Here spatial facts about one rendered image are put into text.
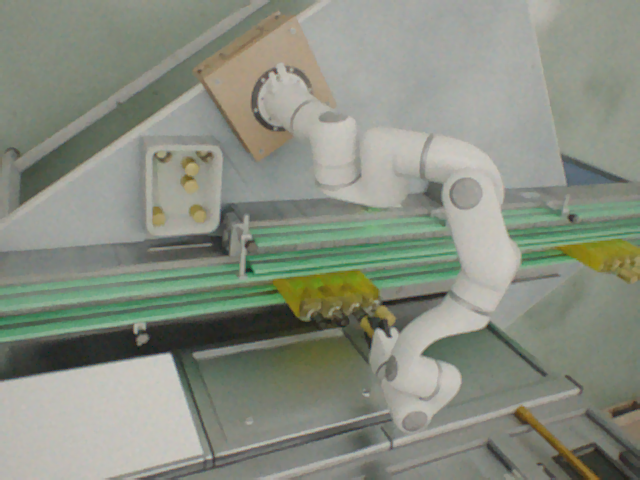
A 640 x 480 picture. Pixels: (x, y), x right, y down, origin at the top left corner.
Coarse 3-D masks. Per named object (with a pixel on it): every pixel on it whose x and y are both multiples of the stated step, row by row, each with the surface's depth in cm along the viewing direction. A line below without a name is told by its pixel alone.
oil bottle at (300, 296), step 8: (272, 280) 143; (280, 280) 138; (288, 280) 135; (296, 280) 135; (304, 280) 136; (280, 288) 138; (288, 288) 133; (296, 288) 132; (304, 288) 132; (312, 288) 133; (288, 296) 133; (296, 296) 129; (304, 296) 129; (312, 296) 129; (288, 304) 134; (296, 304) 129; (304, 304) 127; (312, 304) 127; (320, 304) 128; (296, 312) 130; (304, 312) 127; (320, 312) 129; (304, 320) 128
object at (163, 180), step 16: (176, 160) 130; (160, 176) 130; (176, 176) 132; (208, 176) 134; (160, 192) 132; (176, 192) 134; (208, 192) 135; (176, 208) 136; (208, 208) 137; (176, 224) 133; (192, 224) 134; (208, 224) 135
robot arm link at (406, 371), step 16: (448, 304) 95; (464, 304) 93; (416, 320) 97; (432, 320) 95; (448, 320) 94; (464, 320) 93; (480, 320) 93; (400, 336) 98; (416, 336) 95; (432, 336) 93; (400, 352) 96; (416, 352) 94; (400, 368) 95; (416, 368) 96; (432, 368) 97; (400, 384) 96; (416, 384) 96; (432, 384) 97
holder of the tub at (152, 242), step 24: (144, 144) 122; (168, 144) 123; (192, 144) 125; (216, 144) 127; (144, 168) 125; (144, 192) 128; (144, 216) 131; (144, 240) 137; (168, 240) 139; (192, 240) 140
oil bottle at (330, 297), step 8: (312, 280) 137; (320, 280) 137; (320, 288) 134; (328, 288) 134; (320, 296) 131; (328, 296) 131; (336, 296) 131; (328, 304) 129; (336, 304) 130; (328, 312) 130
